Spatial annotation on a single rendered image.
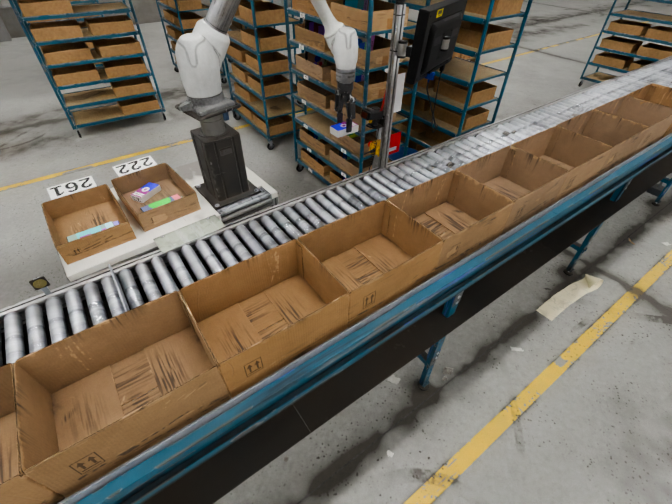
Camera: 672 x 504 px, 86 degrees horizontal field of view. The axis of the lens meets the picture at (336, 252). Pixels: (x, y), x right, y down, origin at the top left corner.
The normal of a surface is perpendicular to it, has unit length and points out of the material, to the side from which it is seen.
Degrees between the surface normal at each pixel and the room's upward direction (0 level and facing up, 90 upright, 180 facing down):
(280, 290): 1
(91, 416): 1
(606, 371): 0
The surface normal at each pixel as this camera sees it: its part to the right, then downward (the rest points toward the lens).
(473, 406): 0.01, -0.73
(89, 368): 0.58, 0.55
